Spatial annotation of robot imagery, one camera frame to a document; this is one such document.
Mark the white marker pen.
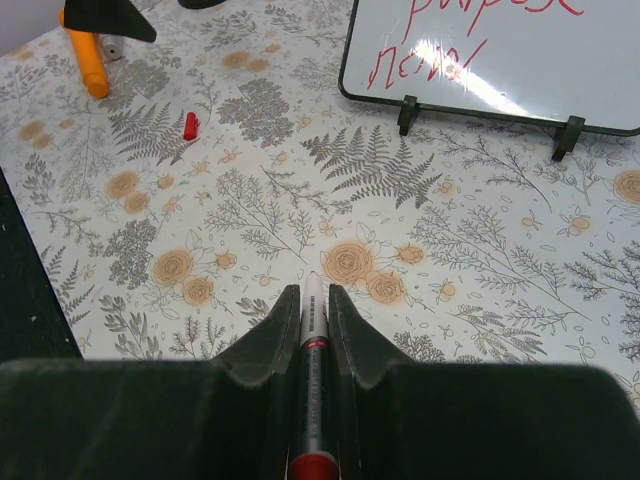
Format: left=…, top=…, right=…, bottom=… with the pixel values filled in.
left=287, top=272, right=340, bottom=479

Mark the floral patterned table mat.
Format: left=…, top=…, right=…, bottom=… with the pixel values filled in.
left=1, top=1, right=639, bottom=401

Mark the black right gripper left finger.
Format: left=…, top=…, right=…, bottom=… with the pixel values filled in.
left=1, top=285, right=300, bottom=479

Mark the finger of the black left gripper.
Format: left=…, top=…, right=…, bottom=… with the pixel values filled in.
left=61, top=0, right=157, bottom=42

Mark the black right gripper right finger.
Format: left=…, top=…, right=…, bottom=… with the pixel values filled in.
left=328, top=285, right=639, bottom=479

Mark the black round microphone stand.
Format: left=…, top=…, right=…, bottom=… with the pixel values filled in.
left=178, top=0, right=225, bottom=10

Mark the black whiteboard easel stand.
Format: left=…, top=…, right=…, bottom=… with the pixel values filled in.
left=397, top=95, right=585, bottom=162

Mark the black framed whiteboard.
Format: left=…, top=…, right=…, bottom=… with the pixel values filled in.
left=339, top=1, right=639, bottom=136

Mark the red marker cap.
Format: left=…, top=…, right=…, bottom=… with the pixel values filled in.
left=183, top=112, right=199, bottom=141

